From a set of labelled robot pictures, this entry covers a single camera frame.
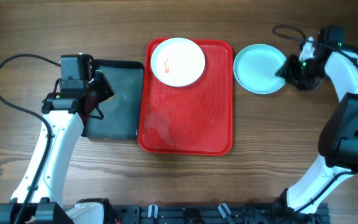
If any light blue plate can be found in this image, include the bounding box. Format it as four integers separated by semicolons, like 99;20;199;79
233;44;286;95

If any white round plate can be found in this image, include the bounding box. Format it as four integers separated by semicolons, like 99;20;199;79
150;37;206;87

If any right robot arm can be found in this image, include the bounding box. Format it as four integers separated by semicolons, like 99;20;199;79
272;26;358;222

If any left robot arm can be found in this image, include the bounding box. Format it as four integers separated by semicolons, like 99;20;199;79
0;54;114;223

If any black rectangular tray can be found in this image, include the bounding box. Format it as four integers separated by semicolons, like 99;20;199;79
82;59;144;140

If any red plastic tray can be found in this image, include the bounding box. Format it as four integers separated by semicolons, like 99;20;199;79
137;38;234;156

